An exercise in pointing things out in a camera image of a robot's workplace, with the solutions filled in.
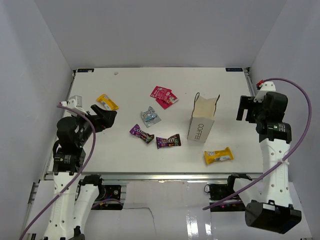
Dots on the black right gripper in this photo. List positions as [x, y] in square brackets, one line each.
[244, 104]

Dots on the yellow snack bar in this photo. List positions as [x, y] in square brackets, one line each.
[107, 102]
[218, 156]

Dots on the brown m&m packet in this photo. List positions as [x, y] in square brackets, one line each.
[172, 141]

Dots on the purple m&m packet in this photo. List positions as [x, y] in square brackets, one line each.
[138, 132]

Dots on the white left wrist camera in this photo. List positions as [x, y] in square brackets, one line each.
[74, 103]

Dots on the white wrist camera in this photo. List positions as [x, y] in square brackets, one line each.
[74, 103]
[262, 89]

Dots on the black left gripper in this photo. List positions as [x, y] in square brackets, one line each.
[104, 119]

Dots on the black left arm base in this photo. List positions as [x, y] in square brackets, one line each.
[110, 192]

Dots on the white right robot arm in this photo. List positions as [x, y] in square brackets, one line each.
[272, 209]

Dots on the white coffee paper bag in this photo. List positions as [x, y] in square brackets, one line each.
[202, 118]

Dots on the pink candy packet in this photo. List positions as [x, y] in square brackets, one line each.
[167, 103]
[161, 93]

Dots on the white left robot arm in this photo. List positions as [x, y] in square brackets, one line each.
[74, 196]

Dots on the silver blue snack packet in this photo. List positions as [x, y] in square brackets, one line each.
[150, 117]

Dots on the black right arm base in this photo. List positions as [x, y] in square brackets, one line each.
[217, 192]

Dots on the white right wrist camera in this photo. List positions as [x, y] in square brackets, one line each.
[262, 89]

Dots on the aluminium table front rail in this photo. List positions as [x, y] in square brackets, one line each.
[122, 176]

